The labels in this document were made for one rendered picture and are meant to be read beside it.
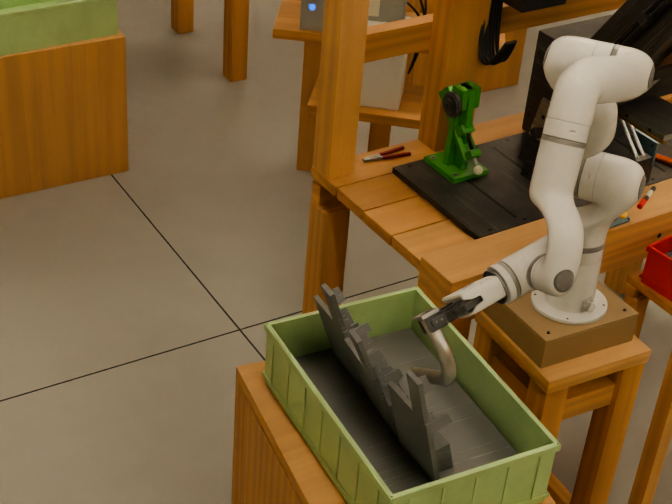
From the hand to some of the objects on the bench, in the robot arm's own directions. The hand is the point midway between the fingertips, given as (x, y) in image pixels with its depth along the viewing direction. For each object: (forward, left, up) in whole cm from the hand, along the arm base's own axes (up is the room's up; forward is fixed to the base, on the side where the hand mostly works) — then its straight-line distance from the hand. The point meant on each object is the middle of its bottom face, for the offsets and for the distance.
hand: (432, 322), depth 246 cm
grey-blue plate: (+68, -131, -34) cm, 151 cm away
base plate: (+84, -122, -36) cm, 152 cm away
